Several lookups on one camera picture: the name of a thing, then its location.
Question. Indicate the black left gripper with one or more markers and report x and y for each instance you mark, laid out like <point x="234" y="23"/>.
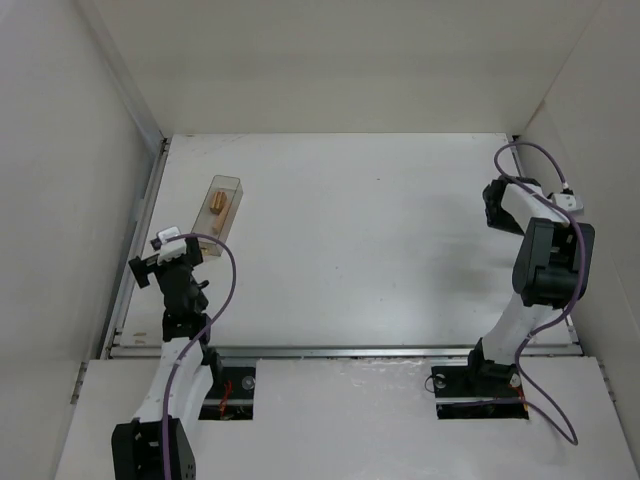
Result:
<point x="145" y="267"/>

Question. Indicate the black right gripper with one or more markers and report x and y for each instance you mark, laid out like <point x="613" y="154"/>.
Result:
<point x="496" y="209"/>

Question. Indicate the clear plastic box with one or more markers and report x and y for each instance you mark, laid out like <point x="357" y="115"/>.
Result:
<point x="205" y="219"/>

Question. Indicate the light wood block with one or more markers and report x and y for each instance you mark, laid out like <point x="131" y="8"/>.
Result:
<point x="225" y="218"/>

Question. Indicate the dark wood block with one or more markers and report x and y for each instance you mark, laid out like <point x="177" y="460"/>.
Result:
<point x="218" y="202"/>

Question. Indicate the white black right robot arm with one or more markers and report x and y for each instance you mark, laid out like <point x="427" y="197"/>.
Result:
<point x="553" y="261"/>

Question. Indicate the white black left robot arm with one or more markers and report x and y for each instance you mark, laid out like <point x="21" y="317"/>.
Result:
<point x="155" y="443"/>

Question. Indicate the metal rail left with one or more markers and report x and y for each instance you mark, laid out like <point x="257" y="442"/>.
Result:
<point x="135" y="240"/>

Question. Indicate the metal rail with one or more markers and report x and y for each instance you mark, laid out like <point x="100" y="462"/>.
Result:
<point x="289" y="352"/>
<point x="135" y="240"/>

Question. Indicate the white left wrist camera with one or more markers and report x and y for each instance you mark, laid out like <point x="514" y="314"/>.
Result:
<point x="168" y="245"/>

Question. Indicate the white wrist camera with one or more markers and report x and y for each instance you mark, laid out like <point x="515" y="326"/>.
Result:
<point x="168" y="245"/>
<point x="568" y="201"/>

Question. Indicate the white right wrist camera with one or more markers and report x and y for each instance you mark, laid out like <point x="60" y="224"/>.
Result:
<point x="568" y="201"/>

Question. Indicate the metal rail front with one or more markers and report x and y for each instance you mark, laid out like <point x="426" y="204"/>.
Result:
<point x="289" y="352"/>

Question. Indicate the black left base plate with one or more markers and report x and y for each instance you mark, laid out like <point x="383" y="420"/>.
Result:
<point x="232" y="396"/>

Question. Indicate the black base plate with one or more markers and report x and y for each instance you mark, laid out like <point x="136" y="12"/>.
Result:
<point x="232" y="396"/>
<point x="462" y="394"/>

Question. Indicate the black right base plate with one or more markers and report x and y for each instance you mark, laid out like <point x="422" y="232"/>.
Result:
<point x="462" y="394"/>

